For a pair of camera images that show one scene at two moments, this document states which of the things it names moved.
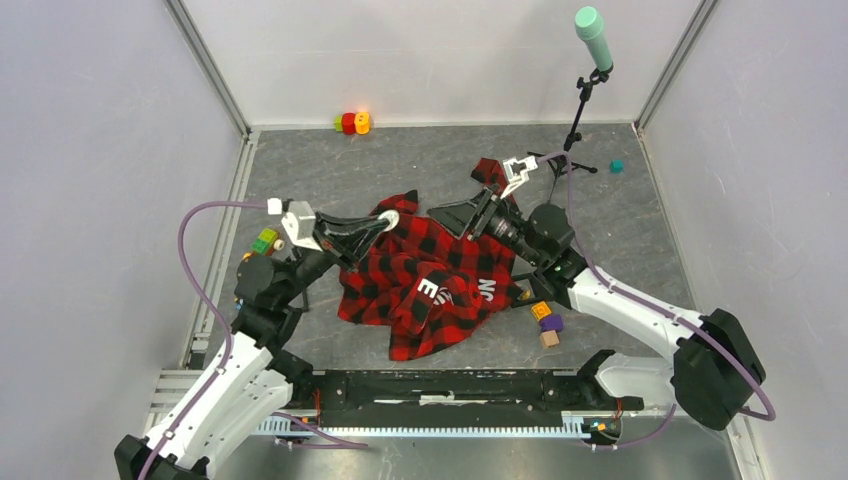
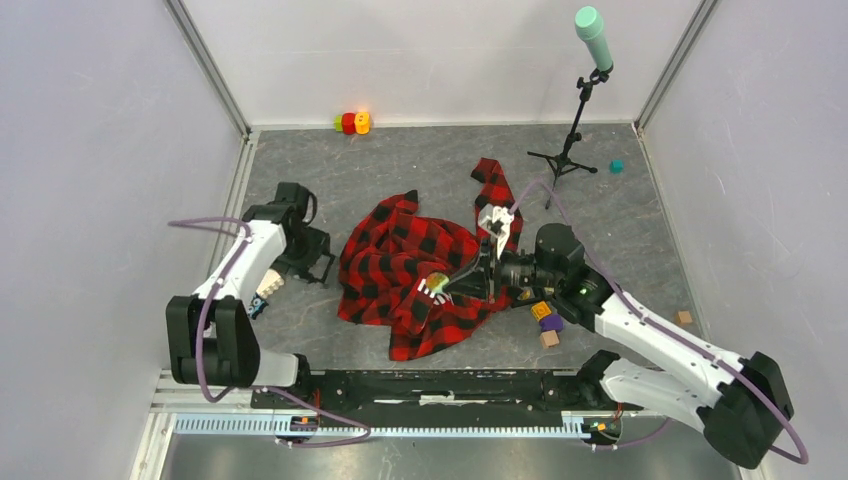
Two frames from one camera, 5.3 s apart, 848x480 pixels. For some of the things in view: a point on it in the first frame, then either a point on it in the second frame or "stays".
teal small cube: [616, 167] stays
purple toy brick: [553, 322] stays
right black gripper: [471, 216] -> [490, 289]
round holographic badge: [392, 216] -> [436, 281]
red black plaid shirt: [433, 284] stays
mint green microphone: [589, 22] stays
